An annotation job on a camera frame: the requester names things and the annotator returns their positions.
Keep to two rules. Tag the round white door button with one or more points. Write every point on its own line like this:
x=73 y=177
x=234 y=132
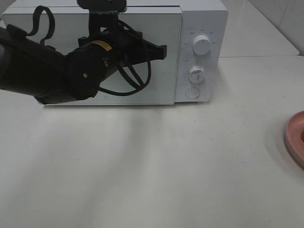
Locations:
x=192 y=93

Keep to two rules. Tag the white microwave door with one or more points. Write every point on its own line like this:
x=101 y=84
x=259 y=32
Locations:
x=159 y=25

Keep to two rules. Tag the pink round plate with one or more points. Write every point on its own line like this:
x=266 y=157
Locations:
x=294 y=146

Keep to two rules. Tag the white microwave oven body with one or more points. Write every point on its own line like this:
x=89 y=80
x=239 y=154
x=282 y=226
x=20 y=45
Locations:
x=199 y=17

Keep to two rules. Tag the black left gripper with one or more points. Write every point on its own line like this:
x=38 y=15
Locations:
x=123 y=46

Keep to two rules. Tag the white microwave knob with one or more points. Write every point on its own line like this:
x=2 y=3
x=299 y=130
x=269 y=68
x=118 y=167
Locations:
x=201 y=44
x=196 y=74

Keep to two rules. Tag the toast sandwich with lettuce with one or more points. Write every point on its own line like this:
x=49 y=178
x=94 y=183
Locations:
x=302 y=137

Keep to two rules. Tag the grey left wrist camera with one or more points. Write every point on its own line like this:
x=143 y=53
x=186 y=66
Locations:
x=103 y=5

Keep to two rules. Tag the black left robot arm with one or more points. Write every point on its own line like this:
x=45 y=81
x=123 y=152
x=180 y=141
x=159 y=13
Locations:
x=103 y=62

